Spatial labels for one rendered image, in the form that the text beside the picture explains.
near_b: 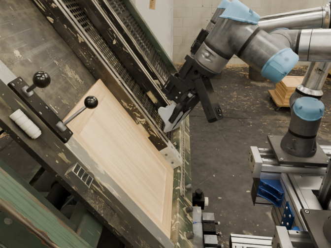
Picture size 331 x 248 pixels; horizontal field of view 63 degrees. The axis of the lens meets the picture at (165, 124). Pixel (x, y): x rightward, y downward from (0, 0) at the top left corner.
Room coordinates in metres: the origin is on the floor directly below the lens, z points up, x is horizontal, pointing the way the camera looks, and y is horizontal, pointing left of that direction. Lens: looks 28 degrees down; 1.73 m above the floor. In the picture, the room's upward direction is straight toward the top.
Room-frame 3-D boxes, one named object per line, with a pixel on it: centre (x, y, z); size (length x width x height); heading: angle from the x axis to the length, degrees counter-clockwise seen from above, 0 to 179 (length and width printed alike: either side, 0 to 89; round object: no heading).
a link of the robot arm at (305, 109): (1.05, -0.61, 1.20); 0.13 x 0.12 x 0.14; 161
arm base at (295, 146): (1.05, -0.61, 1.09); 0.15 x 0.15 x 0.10
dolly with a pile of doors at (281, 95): (3.83, -1.90, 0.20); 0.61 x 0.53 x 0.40; 174
